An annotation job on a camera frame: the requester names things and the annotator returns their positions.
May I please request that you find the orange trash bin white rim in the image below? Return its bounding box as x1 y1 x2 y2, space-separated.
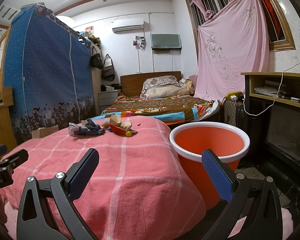
170 122 250 210

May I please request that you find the wooden cabinet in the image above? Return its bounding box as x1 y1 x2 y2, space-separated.
0 87 17 152

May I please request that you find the cardboard box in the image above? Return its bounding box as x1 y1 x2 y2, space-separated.
32 125 59 139

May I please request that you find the blue grey crumpled wrapper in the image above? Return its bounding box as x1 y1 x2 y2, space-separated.
68 119 106 136

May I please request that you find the pink plaid quilt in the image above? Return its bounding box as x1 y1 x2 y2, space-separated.
0 116 206 239

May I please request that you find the red yellow snack wrapper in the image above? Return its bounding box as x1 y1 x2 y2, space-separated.
108 124 137 137

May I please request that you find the white nightstand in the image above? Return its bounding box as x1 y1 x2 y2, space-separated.
98 89 121 112

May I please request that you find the blue fabric wardrobe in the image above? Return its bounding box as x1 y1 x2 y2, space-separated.
4 3 95 144

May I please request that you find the wooden headboard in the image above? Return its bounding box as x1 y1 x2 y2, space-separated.
120 71 182 97

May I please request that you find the grey handbag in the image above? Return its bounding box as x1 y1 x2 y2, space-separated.
101 54 115 81

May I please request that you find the checkered bag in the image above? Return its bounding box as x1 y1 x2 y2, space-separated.
223 99 243 127

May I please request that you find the colourful bed cover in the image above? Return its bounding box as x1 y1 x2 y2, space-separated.
93 94 220 125

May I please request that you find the black handbag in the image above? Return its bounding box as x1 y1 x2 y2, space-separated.
90 46 103 70

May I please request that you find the floral pillow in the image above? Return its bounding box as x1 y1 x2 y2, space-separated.
140 75 180 99

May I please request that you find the beige pillow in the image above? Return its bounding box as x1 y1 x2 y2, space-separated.
140 85 190 100

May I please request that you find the yellow power strip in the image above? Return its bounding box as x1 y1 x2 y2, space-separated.
225 91 244 101

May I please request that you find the wooden desk shelf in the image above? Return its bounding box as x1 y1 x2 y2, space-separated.
241 72 300 115

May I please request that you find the white air conditioner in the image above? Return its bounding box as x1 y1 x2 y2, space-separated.
111 18 144 33

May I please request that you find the pink hanging sheet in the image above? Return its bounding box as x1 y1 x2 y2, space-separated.
194 0 269 101

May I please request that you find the red cloth at window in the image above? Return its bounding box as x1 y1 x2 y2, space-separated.
261 0 283 42

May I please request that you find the white charging cable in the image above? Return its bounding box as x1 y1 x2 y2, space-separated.
242 59 300 117

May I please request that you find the green covered wall unit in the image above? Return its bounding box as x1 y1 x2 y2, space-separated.
151 34 182 50

